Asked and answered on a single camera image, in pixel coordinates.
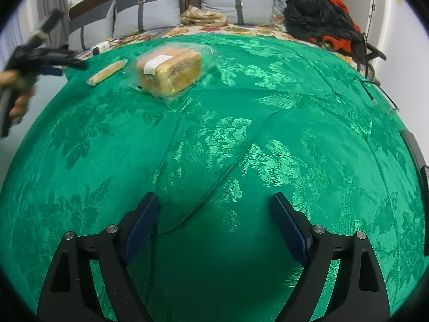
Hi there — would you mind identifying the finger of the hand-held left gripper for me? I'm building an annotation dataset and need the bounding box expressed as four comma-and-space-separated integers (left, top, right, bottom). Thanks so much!
39, 49, 88, 76
33, 9, 65, 45

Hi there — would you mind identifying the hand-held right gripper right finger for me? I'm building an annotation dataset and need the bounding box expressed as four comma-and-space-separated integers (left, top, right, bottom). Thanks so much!
270, 193, 391, 322

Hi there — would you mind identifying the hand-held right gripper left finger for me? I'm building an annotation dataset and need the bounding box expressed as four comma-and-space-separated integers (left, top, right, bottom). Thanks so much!
36, 192, 161, 322

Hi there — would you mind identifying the yellow cake bar packet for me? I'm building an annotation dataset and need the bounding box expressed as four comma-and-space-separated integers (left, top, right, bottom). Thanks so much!
86, 58, 128, 86

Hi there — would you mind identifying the bread loaf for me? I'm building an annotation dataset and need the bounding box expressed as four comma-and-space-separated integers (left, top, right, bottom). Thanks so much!
122, 42, 217, 103

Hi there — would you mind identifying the person's left hand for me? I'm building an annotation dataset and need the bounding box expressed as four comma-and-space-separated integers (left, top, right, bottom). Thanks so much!
0, 70, 36, 123

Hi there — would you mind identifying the pale window curtain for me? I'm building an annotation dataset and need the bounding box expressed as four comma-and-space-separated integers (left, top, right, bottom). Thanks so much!
0, 7, 37, 61

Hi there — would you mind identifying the white power strip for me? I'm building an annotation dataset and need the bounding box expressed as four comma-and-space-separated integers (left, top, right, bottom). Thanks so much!
91, 42, 113, 56

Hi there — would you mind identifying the green floral bedspread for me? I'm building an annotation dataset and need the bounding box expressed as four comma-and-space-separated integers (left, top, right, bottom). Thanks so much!
0, 33, 429, 322

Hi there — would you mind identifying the smartphone with lit screen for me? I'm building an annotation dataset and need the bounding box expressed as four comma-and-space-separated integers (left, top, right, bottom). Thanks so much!
420, 165, 429, 206

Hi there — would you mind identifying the folded beige cloth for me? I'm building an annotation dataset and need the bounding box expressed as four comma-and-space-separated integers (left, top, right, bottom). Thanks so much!
181, 6, 226, 26

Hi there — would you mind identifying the black smartphone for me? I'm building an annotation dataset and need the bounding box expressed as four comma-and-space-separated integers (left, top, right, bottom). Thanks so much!
401, 129, 429, 171

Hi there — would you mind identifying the colourful floral bed sheet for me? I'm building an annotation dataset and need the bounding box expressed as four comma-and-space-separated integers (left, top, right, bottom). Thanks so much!
77, 23, 361, 71

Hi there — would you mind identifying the black chair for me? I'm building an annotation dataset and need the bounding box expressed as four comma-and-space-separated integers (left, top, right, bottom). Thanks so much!
364, 42, 388, 61

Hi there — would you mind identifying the black jacket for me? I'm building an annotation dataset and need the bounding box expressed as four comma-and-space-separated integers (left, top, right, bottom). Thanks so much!
283, 0, 364, 46

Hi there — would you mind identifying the red orange jacket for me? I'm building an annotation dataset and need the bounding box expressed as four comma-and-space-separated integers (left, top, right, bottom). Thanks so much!
315, 0, 361, 54

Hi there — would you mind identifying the charging cable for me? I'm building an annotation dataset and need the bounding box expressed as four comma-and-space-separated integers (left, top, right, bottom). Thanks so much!
110, 33, 159, 46

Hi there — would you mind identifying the thin black cable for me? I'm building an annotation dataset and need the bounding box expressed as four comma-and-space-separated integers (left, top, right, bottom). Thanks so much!
354, 75, 400, 111

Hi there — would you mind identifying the white door frame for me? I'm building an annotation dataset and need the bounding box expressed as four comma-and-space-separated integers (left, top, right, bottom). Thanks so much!
338, 0, 386, 38

